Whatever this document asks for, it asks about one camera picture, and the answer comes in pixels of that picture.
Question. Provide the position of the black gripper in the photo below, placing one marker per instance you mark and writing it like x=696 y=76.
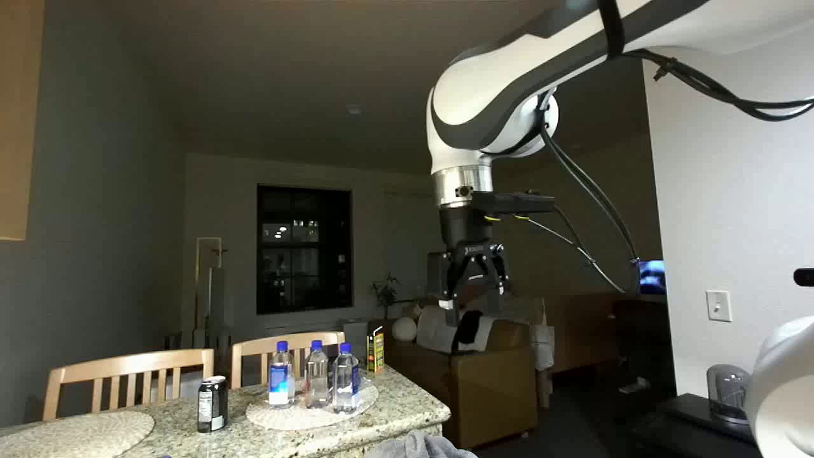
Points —
x=469 y=232

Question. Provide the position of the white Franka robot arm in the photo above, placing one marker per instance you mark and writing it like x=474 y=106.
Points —
x=474 y=94

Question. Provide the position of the small potted plant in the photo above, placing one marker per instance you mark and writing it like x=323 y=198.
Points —
x=385 y=293

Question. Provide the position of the cardboard box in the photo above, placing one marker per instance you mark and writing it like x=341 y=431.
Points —
x=486 y=390

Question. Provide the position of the yellow carton box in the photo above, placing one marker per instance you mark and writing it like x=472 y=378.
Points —
x=375 y=350

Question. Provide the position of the wooden sideboard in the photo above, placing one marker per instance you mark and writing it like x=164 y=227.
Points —
x=593 y=333

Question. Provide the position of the clear plastic water bottle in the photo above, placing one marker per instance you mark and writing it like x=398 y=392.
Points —
x=315 y=378
x=345 y=380

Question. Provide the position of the glowing blue screen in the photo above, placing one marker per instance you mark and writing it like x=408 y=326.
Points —
x=652 y=275

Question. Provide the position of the dark window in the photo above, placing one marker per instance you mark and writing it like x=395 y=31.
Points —
x=303 y=251

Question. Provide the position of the ceiling smoke detector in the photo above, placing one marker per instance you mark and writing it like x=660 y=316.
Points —
x=353 y=111

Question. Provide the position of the blue label water bottle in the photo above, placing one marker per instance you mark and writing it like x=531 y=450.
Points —
x=281 y=378

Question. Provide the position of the light wooden slatted chair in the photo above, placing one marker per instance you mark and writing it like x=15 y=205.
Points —
x=258 y=350
x=117 y=371

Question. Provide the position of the dark side table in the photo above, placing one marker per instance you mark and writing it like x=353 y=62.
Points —
x=676 y=428

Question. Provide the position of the clear drinking glass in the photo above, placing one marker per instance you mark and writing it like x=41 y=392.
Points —
x=726 y=389

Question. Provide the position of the small dark jar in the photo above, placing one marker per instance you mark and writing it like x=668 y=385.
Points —
x=211 y=406

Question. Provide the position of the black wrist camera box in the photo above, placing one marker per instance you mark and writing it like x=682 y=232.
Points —
x=516 y=205

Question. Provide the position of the white wall switch plate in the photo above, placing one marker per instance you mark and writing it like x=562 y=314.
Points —
x=718 y=306

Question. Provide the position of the wooden wall cabinet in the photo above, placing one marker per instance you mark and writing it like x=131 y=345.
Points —
x=19 y=119

